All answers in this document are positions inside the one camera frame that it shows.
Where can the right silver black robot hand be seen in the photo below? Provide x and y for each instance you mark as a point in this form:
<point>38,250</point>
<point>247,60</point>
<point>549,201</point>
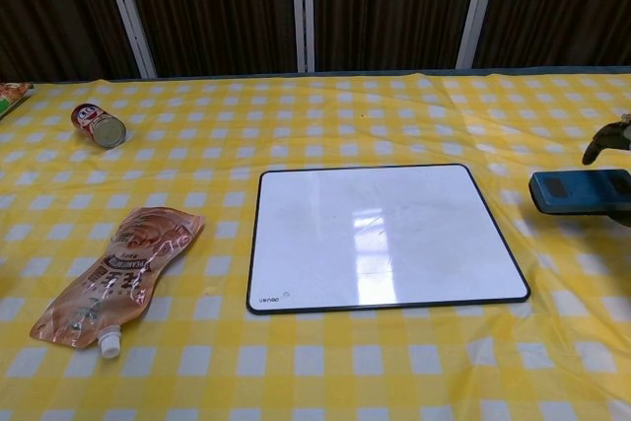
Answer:
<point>611,137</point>

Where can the blue board eraser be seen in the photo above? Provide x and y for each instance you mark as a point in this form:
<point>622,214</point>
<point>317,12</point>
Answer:
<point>581,191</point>

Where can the white board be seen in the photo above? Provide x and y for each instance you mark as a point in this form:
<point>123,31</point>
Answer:
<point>384,238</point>

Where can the blue-edged table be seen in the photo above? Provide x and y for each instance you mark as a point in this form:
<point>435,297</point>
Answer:
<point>542,70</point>

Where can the yellow white checked tablecloth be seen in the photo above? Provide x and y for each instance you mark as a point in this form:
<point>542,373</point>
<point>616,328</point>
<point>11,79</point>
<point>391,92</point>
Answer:
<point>315,367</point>

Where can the orange spout drink pouch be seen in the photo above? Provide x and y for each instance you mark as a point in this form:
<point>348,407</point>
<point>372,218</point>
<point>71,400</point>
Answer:
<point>123,273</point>

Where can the red drink can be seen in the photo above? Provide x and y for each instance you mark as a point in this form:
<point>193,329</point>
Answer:
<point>96,122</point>

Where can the green orange snack bag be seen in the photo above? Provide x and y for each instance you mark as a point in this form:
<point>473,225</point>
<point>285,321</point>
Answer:
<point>12,95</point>

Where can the white partition post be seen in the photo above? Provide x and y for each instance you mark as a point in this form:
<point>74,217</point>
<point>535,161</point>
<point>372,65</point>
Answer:
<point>478,7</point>
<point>130,17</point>
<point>303,12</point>

